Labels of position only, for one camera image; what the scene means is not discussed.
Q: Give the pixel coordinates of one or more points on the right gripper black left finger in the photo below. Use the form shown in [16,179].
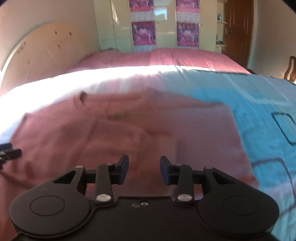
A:
[108,175]

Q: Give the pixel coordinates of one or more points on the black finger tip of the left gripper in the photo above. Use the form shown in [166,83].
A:
[8,152]

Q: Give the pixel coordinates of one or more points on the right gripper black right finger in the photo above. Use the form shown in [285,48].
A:
[182,177]

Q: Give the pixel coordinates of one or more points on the pink long sleeve shirt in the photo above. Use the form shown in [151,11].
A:
[91,130]

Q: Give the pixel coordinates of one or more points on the blue patterned bed sheet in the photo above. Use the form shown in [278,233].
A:
[263,109]

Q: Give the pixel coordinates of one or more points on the cream wooden headboard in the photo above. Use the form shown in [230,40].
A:
[47,51]

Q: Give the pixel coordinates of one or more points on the pink pillow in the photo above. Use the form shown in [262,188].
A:
[97,60]

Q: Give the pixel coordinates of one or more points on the pink quilt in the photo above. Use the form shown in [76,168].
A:
[206,60]

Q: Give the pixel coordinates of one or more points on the lower right purple poster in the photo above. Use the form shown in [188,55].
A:
[188,34]

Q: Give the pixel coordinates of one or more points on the purple poster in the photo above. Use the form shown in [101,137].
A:
[141,5]
[143,33]
[188,34]
[188,6]

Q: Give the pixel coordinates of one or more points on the lower left purple poster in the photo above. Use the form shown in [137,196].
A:
[143,33]

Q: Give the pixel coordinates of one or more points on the brown wooden chair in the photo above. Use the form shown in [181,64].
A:
[290,74]

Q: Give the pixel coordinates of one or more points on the cream glossy wardrobe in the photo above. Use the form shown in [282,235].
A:
[114,24]

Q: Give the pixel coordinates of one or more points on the upper right purple poster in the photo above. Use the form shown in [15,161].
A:
[188,6]

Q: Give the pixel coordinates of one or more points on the upper left purple poster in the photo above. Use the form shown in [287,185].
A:
[141,5]

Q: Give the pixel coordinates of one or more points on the brown wooden door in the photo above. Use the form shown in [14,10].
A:
[238,15]

